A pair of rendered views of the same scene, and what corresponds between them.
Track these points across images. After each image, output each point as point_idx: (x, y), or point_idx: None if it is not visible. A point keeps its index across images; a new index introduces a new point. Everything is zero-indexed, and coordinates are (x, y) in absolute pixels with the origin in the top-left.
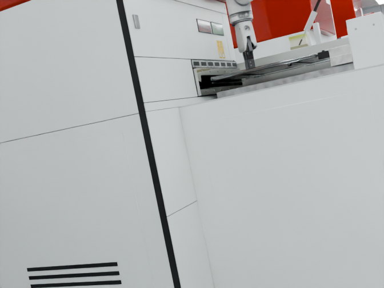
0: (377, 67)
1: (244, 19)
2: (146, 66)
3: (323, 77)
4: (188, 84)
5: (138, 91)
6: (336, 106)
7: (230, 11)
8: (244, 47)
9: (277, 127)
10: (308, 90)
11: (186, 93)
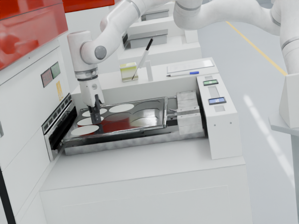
0: (236, 166)
1: (91, 76)
2: (12, 173)
3: (187, 172)
4: (42, 156)
5: (7, 206)
6: (198, 198)
7: (76, 68)
8: (93, 105)
9: (143, 213)
10: (173, 182)
11: (42, 169)
